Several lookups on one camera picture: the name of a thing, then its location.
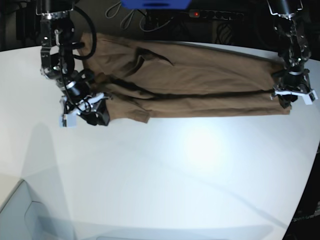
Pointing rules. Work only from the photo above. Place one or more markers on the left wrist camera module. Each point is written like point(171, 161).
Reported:
point(310, 97)

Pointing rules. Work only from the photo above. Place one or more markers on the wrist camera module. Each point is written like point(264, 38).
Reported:
point(310, 97)
point(68, 120)

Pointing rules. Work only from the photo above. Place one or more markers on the brown t-shirt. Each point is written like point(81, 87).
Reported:
point(149, 79)

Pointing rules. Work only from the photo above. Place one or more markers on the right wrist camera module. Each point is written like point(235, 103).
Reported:
point(68, 120)

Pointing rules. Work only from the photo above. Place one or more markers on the black power strip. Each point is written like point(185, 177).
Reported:
point(216, 15)

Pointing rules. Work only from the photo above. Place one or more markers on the white bin at corner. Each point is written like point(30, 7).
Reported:
point(22, 217)

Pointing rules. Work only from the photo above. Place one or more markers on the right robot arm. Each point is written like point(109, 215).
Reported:
point(58, 64)

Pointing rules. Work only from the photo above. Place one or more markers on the blue box at top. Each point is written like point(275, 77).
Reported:
point(156, 4)

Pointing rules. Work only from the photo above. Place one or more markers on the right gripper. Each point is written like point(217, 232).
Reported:
point(78, 99)

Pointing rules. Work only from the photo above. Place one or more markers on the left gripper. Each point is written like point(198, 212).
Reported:
point(290, 83)

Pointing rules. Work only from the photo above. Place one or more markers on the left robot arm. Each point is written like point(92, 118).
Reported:
point(294, 47)

